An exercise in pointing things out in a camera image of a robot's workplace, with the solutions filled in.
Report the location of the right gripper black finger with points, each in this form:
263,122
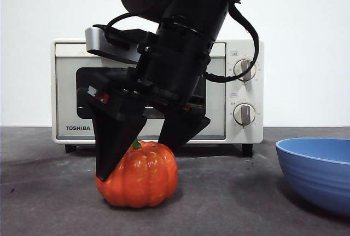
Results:
180,126
112,137

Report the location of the orange pumpkin green stem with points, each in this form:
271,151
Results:
147,175

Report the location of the blue ribbed bowl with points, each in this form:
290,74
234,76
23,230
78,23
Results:
317,175

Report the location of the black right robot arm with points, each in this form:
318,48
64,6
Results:
186,41

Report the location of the beige oven knob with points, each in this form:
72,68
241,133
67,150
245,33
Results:
244,114
242,69

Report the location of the cream Toshiba toaster oven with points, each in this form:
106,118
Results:
254,134

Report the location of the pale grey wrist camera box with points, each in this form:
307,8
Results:
95,41

